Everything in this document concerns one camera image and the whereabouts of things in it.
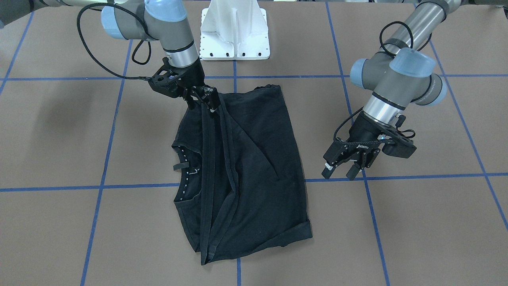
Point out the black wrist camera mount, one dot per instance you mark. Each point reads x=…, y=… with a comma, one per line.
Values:
x=164, y=82
x=399, y=143

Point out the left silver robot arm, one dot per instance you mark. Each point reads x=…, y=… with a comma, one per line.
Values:
x=397, y=75

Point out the black graphic t-shirt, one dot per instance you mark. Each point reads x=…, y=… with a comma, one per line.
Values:
x=242, y=187

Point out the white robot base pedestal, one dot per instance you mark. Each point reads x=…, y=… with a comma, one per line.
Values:
x=234, y=30

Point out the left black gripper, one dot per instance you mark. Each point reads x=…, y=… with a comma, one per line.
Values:
x=364, y=134

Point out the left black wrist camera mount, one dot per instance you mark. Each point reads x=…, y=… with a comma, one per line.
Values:
x=399, y=143

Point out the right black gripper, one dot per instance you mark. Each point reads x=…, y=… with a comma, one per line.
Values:
x=195, y=76

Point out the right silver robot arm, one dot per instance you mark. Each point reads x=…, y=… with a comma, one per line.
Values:
x=165, y=21

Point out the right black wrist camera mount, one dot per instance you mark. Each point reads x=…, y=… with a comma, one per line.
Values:
x=164, y=82

